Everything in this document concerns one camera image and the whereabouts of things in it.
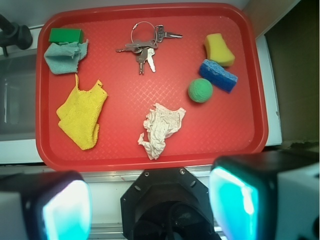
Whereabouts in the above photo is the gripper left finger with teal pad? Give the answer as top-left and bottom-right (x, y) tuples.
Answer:
(0, 171), (92, 240)

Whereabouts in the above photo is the crumpled white paper towel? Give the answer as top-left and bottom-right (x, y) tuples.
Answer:
(137, 103), (186, 161)

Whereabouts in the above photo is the teal blue cloth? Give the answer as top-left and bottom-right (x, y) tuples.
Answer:
(44, 40), (89, 75)

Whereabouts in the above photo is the green rectangular block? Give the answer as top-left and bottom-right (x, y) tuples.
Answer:
(49, 28), (84, 44)

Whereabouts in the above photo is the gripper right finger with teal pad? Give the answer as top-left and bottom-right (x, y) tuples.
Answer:
(209, 151), (320, 240)

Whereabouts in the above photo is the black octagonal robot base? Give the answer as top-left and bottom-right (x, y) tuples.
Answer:
(120, 167), (221, 240)

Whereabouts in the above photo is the silver key bunch on ring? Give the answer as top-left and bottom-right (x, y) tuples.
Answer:
(115, 21), (183, 75)

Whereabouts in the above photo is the red plastic tray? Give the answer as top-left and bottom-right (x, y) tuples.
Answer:
(35, 3), (268, 172)

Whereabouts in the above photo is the green foam ball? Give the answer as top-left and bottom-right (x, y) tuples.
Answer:
(187, 78), (213, 103)

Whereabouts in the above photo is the black clamp mount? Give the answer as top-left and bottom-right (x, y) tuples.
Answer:
(0, 14), (33, 57)

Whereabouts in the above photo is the yellow sponge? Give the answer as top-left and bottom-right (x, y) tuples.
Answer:
(204, 33), (235, 67)

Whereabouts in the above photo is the yellow knitted cloth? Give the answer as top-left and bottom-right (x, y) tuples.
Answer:
(56, 74), (108, 151)

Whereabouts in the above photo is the blue sponge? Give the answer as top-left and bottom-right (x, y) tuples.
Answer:
(199, 59), (238, 93)

